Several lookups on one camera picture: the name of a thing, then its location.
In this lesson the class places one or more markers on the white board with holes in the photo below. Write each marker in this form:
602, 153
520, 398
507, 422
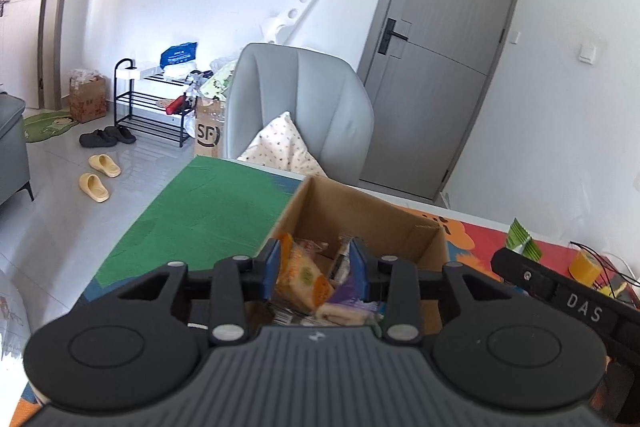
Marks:
295, 9

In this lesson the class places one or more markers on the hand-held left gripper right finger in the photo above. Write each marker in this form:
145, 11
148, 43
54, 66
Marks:
357, 268

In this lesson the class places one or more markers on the yellow slipper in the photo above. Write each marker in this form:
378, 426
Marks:
94, 188
105, 165

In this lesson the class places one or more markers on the printed tall cardboard box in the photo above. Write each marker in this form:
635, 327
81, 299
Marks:
209, 132

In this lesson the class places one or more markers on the grey door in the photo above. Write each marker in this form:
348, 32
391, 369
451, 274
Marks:
440, 57

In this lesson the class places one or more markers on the yellow tape roll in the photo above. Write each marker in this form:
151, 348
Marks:
585, 267

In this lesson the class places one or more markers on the dark grey slipper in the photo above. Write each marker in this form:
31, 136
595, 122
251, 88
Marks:
96, 139
120, 134

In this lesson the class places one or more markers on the white dotted pillow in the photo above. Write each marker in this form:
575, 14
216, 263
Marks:
285, 147

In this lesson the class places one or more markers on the yellow plastic toy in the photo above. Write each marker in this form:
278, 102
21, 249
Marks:
616, 291

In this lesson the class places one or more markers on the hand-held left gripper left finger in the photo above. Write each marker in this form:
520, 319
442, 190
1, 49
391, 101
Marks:
272, 266

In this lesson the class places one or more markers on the green round floor rug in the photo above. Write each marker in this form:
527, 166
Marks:
47, 126

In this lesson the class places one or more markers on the white light switch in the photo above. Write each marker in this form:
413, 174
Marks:
586, 54

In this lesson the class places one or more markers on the colourful printed table mat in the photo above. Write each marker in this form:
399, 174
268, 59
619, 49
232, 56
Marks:
210, 207

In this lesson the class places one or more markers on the beige wardrobe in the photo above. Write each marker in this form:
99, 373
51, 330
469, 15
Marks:
30, 7

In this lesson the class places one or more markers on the green white printed bag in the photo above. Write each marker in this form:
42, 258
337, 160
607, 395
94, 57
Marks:
219, 82

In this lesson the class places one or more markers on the orange white rice cracker packet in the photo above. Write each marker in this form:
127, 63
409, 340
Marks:
302, 277

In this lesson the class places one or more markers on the long purple biscuit packet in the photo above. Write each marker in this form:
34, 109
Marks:
345, 302

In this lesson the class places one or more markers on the brown box with packets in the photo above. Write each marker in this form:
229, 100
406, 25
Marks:
89, 99

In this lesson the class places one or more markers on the blue plastic bag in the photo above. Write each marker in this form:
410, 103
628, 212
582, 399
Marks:
179, 55

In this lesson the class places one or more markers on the red item on rack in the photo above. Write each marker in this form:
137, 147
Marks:
176, 106

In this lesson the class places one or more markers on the grey sofa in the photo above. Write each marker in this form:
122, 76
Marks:
11, 147

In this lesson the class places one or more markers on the brown cardboard box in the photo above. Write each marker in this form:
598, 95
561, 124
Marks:
370, 212

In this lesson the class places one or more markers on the grey upholstered chair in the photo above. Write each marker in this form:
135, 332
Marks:
300, 92

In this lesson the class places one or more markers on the black metal shoe rack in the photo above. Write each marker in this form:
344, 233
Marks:
150, 117

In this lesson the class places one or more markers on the green snack packet white band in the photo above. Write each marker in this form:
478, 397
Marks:
522, 239

